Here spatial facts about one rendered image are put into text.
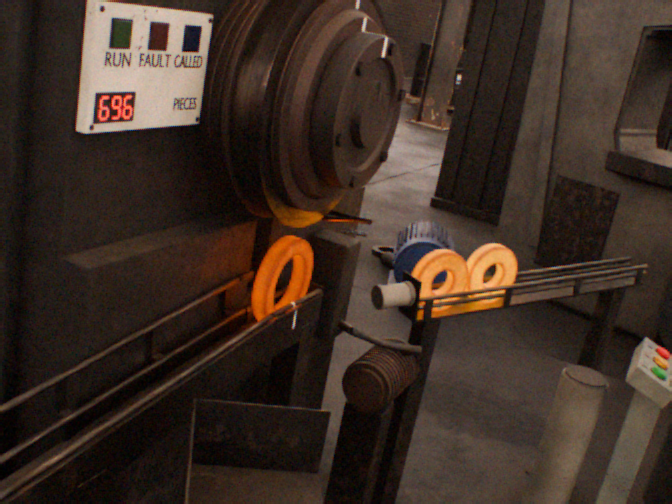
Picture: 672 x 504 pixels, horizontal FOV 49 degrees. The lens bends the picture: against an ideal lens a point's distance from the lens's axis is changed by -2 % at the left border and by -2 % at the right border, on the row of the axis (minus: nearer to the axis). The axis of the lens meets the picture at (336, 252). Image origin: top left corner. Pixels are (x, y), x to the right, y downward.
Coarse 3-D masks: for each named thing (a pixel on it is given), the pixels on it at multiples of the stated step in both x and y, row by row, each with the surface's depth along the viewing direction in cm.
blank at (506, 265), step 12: (480, 252) 184; (492, 252) 184; (504, 252) 186; (468, 264) 184; (480, 264) 183; (492, 264) 185; (504, 264) 187; (516, 264) 189; (480, 276) 185; (504, 276) 189; (468, 288) 185; (480, 288) 186; (492, 300) 190
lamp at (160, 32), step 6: (156, 24) 107; (162, 24) 109; (156, 30) 108; (162, 30) 109; (168, 30) 110; (156, 36) 108; (162, 36) 109; (156, 42) 108; (162, 42) 110; (156, 48) 109; (162, 48) 110
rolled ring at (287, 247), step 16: (288, 240) 144; (304, 240) 148; (272, 256) 141; (288, 256) 143; (304, 256) 150; (272, 272) 140; (304, 272) 153; (256, 288) 141; (272, 288) 141; (288, 288) 154; (304, 288) 155; (256, 304) 142; (272, 304) 143
